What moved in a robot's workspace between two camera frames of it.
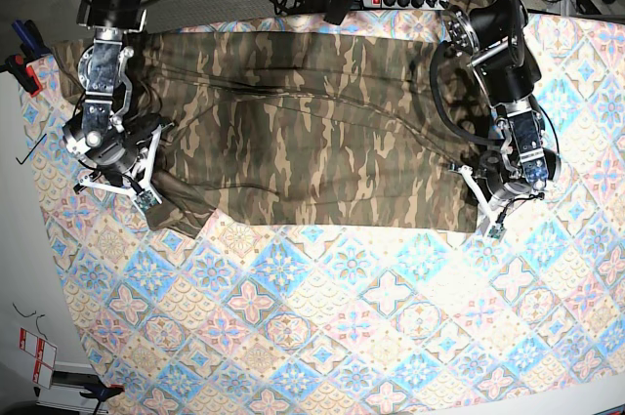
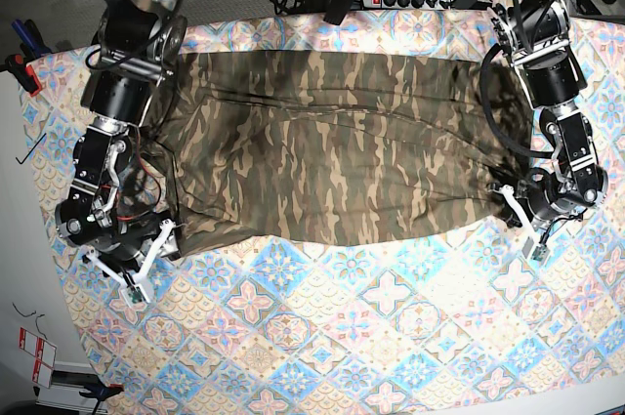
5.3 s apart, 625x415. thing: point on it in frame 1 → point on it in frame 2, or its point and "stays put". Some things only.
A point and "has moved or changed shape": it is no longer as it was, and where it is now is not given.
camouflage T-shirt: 325,128 has moved or changed shape
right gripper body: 497,185 → 539,206
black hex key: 31,149 stays put
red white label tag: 44,352 stays put
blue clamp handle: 30,37 stays put
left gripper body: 124,154 → 127,259
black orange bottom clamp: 100,392 stays put
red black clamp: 24,73 stays put
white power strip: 415,1 stays put
